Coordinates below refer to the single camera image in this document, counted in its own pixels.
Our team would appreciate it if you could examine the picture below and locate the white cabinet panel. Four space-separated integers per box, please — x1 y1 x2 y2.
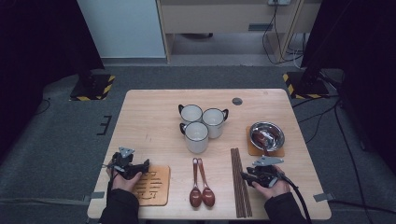
76 0 166 59

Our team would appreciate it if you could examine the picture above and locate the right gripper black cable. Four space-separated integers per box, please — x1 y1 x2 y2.
278 172 313 224

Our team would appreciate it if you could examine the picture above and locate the black striped stand base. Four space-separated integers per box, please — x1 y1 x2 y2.
69 74 116 102
282 71 331 100

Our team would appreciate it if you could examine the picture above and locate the steel bowl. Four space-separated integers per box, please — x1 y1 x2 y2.
248 120 286 152

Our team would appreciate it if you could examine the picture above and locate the grey tape strip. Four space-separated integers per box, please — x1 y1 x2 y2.
83 190 106 203
313 192 335 203

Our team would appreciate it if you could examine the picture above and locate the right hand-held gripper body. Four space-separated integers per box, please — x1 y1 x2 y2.
247 155 285 189

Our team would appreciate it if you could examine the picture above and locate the person's left hand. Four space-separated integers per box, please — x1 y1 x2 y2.
106 167 143 193

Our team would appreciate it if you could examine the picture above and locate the white enamel mug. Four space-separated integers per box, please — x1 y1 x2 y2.
177 104 204 124
179 120 210 154
201 107 230 139

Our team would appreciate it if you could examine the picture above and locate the black hanging power cable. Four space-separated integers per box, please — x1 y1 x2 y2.
262 0 304 66

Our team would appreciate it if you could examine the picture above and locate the carved wooden coaster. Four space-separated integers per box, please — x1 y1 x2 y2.
246 125 286 158
132 165 171 207

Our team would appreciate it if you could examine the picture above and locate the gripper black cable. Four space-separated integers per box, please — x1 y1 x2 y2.
278 172 313 224
106 172 116 195

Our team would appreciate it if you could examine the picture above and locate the light wooden desk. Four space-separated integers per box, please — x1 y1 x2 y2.
155 0 323 64

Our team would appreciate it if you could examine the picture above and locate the person's right hand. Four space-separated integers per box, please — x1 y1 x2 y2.
251 164 291 201

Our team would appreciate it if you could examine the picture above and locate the long black floor cable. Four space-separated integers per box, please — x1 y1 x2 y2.
333 99 375 224

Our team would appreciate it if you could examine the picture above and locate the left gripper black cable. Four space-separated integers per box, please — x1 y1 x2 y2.
106 172 116 195

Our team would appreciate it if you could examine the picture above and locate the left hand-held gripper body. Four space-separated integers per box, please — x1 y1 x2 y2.
104 147 141 181

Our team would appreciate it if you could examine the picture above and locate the black curtain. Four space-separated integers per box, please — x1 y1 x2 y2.
0 0 106 160
300 0 396 175

